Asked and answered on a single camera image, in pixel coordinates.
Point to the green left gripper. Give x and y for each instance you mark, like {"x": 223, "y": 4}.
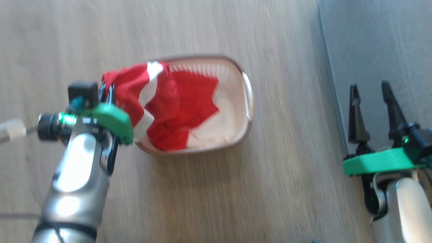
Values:
{"x": 109, "y": 119}

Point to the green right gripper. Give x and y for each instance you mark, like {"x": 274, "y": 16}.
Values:
{"x": 381, "y": 161}

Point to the red and white clothing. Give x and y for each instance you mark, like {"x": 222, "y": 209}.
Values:
{"x": 172, "y": 104}

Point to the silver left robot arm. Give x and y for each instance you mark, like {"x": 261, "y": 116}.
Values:
{"x": 79, "y": 182}

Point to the cream basket with brown rim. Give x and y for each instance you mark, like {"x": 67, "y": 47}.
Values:
{"x": 236, "y": 101}

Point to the grey fabric sofa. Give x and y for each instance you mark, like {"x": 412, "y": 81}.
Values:
{"x": 381, "y": 44}

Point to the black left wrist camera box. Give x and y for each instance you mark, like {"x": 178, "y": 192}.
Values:
{"x": 82, "y": 93}

